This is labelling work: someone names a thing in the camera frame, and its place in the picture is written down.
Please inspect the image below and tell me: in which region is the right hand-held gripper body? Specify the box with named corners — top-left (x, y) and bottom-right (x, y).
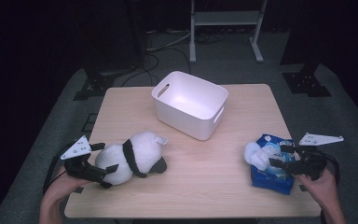
top-left (283, 133), bottom-right (345, 181)

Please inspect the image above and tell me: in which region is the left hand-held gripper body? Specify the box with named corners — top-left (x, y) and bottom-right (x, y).
top-left (60, 134), bottom-right (108, 184)

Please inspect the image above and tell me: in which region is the blue wet wipe pack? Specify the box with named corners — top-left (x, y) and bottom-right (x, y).
top-left (250, 133), bottom-right (296, 195)

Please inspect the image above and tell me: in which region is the panda plush toy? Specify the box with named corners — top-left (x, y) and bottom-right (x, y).
top-left (94, 130), bottom-right (169, 189)

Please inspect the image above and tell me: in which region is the white plastic bin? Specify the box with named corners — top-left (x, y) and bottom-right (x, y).
top-left (151, 70), bottom-right (229, 142)

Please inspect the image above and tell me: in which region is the person's right hand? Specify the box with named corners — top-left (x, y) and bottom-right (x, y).
top-left (293, 169), bottom-right (339, 206)

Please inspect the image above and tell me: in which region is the person's left hand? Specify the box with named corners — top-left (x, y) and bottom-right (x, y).
top-left (43, 167), bottom-right (91, 206)

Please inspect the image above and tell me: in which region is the black stand base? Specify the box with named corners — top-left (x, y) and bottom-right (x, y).
top-left (73, 60), bottom-right (138, 102)
top-left (282, 60), bottom-right (332, 98)

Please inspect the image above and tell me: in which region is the white metal stand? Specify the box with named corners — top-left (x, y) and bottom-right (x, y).
top-left (188, 0), bottom-right (269, 64)

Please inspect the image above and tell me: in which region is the black floor frame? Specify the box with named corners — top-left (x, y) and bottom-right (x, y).
top-left (81, 113), bottom-right (98, 133)

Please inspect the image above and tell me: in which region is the right hand-held gripper black cable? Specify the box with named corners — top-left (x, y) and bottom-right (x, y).
top-left (321, 153), bottom-right (342, 188)

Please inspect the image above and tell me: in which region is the hand-held gripper black cable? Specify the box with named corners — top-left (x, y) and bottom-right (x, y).
top-left (42, 141), bottom-right (77, 195)
top-left (321, 153), bottom-right (342, 188)

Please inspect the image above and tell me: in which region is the left hand-held gripper black cable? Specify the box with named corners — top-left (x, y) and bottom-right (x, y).
top-left (42, 141), bottom-right (77, 195)

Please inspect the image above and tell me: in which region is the black floor cable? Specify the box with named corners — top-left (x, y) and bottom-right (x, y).
top-left (120, 48), bottom-right (193, 88)

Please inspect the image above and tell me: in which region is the grey floor cable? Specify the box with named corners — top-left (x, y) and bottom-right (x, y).
top-left (145, 29), bottom-right (192, 52)

